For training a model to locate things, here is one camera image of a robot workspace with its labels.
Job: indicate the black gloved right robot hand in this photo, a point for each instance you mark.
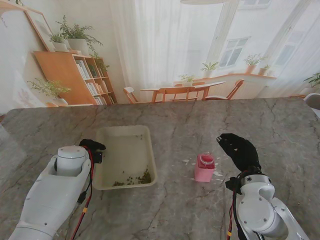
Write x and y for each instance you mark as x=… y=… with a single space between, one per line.
x=243 y=153

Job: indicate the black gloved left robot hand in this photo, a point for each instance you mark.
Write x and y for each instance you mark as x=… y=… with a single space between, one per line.
x=93 y=144

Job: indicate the cream baking tray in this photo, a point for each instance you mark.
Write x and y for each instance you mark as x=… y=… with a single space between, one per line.
x=125 y=155

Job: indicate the pink square jar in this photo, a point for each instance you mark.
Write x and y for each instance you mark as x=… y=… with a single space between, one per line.
x=203 y=172

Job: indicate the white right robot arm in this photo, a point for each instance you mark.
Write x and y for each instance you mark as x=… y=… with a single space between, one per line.
x=257 y=207

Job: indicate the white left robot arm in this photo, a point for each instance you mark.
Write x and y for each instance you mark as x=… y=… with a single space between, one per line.
x=57 y=190

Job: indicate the green bean heap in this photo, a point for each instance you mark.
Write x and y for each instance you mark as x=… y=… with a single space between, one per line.
x=145 y=178
x=118 y=183

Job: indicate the printed room scene backdrop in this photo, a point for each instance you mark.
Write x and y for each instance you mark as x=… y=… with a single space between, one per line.
x=155 y=50

